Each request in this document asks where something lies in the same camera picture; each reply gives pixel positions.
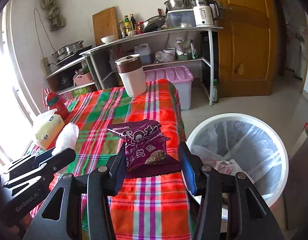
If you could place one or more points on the green glass bottle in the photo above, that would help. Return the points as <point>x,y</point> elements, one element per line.
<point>215,95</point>

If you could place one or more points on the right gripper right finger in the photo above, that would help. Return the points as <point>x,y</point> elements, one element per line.
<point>231,207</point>

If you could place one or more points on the steel bowl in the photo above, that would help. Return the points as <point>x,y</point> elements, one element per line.
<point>178,4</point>

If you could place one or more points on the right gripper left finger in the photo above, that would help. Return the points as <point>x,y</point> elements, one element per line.
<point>60,215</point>

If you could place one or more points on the white trash bin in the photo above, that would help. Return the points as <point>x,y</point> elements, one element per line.
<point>253,144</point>

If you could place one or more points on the white plastic wrap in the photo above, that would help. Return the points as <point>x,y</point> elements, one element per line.
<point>67,138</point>

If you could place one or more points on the pink strawberry milk carton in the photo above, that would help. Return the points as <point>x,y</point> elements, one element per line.
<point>227,167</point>

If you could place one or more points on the plaid tablecloth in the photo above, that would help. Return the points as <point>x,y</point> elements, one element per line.
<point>153,202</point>

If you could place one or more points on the pink basket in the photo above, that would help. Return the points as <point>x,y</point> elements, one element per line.
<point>82,79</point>

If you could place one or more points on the white electric kettle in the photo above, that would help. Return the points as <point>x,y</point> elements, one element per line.
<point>206,12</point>

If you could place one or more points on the steel steamer pot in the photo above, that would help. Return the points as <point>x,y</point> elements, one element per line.
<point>67,50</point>

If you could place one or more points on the white brown pitcher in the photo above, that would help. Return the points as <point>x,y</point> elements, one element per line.
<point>132,75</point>

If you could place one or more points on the wooden cutting board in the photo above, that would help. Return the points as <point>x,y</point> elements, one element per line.
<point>105,24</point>

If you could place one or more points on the tissue pack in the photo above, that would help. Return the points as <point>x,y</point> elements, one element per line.
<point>46,127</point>

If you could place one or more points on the purple plum snack bag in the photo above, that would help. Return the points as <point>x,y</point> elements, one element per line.
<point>146,152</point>

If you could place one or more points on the power strip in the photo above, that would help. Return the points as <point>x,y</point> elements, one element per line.
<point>46,66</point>

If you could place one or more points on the red water bottle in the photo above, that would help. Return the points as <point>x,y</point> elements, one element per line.
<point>52,101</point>

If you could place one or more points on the white bowl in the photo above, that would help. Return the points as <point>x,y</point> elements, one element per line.
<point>108,39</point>

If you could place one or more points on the dark soy sauce bottle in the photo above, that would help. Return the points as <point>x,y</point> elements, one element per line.
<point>133,21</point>

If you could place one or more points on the frying pan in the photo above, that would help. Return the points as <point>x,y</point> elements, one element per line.
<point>154,23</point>

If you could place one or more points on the white metal shelf rack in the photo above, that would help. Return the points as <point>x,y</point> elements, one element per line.
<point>96,67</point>

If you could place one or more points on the white oil jug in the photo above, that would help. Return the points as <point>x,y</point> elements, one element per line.
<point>144,51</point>

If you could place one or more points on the clear storage box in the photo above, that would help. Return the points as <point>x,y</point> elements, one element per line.
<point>180,19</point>

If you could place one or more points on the wooden door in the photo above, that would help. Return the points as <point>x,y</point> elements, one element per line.
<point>247,47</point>

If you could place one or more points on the green label sauce bottle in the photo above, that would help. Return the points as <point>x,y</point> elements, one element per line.
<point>127,25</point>

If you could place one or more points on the hanging grey cloth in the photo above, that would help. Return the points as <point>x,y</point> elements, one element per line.
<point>53,14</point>

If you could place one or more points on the pink lid storage bin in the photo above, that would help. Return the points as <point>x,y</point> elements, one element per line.
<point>180,77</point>

